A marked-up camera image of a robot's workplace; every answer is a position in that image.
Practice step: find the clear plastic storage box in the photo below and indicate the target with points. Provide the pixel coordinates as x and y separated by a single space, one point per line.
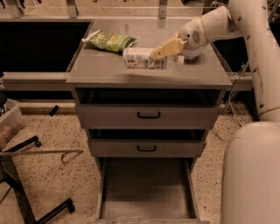
11 122

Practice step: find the white ceramic bowl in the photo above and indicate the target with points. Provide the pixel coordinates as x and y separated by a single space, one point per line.
192 54

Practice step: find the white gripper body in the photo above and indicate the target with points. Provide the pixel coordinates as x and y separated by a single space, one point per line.
191 37

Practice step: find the grey drawer cabinet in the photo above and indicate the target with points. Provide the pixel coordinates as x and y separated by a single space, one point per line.
97 69

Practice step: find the grey drawer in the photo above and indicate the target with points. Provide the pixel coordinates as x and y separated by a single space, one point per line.
137 108
136 190
147 143

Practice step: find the middle grey drawer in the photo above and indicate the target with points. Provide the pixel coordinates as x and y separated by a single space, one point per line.
147 143

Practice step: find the blue plastic bottle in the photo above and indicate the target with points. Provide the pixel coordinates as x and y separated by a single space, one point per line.
140 58

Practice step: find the black rolling stand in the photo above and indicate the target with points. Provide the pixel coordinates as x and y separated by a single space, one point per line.
9 175

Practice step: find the top grey drawer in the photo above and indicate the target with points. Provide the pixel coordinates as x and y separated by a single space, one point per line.
137 108

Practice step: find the green chip bag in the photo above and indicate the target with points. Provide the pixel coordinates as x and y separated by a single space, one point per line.
109 42

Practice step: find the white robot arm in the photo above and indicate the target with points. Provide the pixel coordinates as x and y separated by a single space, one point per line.
250 184

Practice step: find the metal hooked rod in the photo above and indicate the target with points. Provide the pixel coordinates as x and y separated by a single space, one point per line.
42 152

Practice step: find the bottom grey drawer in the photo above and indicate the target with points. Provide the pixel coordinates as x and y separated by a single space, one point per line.
136 190

